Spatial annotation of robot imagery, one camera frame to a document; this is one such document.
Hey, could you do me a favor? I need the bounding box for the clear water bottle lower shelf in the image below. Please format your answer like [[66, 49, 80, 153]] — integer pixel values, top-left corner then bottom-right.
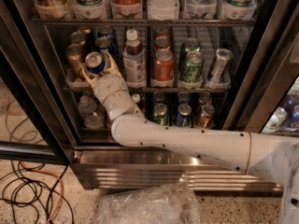
[[78, 95, 105, 130]]

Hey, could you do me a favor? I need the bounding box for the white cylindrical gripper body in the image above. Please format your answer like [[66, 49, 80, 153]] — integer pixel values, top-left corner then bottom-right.
[[93, 74, 144, 121]]

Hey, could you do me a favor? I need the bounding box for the gold brown can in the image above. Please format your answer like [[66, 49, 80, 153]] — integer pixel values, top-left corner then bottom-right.
[[77, 24, 93, 40], [66, 44, 85, 81], [70, 32, 87, 46]]

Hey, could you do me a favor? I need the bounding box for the green white bottle top shelf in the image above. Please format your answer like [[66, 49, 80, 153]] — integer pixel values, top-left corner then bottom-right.
[[73, 0, 106, 20]]

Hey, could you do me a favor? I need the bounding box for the brown tea bottle lower shelf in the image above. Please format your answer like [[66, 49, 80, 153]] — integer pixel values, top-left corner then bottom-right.
[[132, 93, 144, 110]]

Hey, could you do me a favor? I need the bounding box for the orange cable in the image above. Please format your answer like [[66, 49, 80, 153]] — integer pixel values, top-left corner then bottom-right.
[[19, 161, 64, 224]]

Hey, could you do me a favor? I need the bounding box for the brown tea bottle middle shelf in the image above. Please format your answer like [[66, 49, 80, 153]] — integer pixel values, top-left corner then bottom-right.
[[122, 29, 147, 88]]

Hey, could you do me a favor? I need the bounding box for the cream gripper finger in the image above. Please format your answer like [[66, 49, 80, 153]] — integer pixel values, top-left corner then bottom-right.
[[104, 50, 121, 76], [82, 70, 99, 88]]

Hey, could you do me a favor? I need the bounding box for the glass fridge door left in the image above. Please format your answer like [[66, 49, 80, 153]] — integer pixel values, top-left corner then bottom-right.
[[0, 4, 74, 164]]

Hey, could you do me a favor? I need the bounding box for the brown tea bottle shelf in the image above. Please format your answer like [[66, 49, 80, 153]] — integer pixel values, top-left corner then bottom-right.
[[132, 93, 144, 110], [122, 29, 147, 88]]

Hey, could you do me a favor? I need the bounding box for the blue can right compartment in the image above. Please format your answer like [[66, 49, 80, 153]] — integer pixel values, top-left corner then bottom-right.
[[281, 94, 299, 132]]

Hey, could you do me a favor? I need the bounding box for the silver can top shelf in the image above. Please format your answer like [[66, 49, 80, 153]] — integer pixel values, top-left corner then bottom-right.
[[183, 0, 217, 20]]

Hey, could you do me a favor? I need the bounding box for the blue can lower shelf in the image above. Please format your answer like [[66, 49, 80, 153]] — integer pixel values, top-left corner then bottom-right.
[[174, 104, 192, 127]]

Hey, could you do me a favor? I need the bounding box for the red can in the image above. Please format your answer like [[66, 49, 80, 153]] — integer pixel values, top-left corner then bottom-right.
[[152, 49, 174, 81], [153, 36, 171, 51], [152, 26, 171, 38]]

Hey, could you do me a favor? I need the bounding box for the gold can lower shelf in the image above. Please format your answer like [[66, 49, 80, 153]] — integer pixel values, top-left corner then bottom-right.
[[195, 105, 216, 129]]

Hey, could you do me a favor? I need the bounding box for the blue pepsi can front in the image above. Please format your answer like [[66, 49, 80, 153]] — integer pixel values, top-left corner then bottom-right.
[[85, 51, 105, 75]]

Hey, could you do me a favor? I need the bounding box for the glass fridge door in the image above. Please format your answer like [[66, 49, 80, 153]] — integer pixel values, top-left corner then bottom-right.
[[230, 10, 299, 133], [0, 4, 74, 164]]

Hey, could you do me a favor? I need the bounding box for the glass fridge door right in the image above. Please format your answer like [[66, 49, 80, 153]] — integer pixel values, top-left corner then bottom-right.
[[230, 10, 299, 133]]

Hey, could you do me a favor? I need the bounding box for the black cable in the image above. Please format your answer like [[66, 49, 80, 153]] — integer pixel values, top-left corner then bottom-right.
[[0, 161, 76, 224]]

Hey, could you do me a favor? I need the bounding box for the blue pepsi can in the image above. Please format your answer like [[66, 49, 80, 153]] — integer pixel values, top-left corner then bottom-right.
[[85, 51, 105, 75], [95, 36, 116, 58], [97, 25, 117, 44]]

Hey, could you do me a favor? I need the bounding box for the blue pepsi can back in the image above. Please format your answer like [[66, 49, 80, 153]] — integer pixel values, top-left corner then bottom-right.
[[97, 25, 117, 44]]

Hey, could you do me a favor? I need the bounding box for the gold brown can front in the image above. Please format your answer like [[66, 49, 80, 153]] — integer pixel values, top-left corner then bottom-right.
[[66, 44, 85, 81]]

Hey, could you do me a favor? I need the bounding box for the clear plastic bag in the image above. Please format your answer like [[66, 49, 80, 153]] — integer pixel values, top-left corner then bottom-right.
[[96, 184, 201, 224]]

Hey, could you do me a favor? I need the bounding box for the green can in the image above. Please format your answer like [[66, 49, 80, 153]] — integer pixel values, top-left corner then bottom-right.
[[179, 50, 204, 83], [179, 37, 201, 63]]

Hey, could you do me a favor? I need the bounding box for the green white bottle top right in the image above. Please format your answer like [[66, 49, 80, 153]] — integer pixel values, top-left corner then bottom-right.
[[217, 0, 256, 21]]

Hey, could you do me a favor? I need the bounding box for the green can back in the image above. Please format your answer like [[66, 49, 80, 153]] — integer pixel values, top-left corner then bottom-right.
[[179, 37, 201, 63]]

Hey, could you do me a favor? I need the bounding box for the red bottle top shelf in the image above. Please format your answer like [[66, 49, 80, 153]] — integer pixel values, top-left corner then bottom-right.
[[111, 0, 142, 19]]

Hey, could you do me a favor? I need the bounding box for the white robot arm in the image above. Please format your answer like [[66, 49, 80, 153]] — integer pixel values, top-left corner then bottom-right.
[[81, 59, 299, 224]]

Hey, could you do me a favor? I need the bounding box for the red can front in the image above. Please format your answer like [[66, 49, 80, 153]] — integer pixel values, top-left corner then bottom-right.
[[152, 49, 174, 81]]

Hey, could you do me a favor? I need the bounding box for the green can front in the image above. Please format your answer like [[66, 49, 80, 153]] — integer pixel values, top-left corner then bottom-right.
[[179, 50, 204, 83]]

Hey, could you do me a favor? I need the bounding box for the red can back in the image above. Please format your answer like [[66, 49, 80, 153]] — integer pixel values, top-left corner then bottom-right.
[[152, 26, 171, 38]]

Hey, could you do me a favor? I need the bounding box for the gold brown can back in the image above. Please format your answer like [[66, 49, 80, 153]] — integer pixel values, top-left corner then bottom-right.
[[77, 24, 93, 40]]

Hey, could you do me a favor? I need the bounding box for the slim silver can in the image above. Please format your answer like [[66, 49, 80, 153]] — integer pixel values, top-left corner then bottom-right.
[[207, 49, 233, 83]]

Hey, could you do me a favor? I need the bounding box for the green can lower shelf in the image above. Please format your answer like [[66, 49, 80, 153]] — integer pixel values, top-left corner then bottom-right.
[[152, 104, 168, 126]]

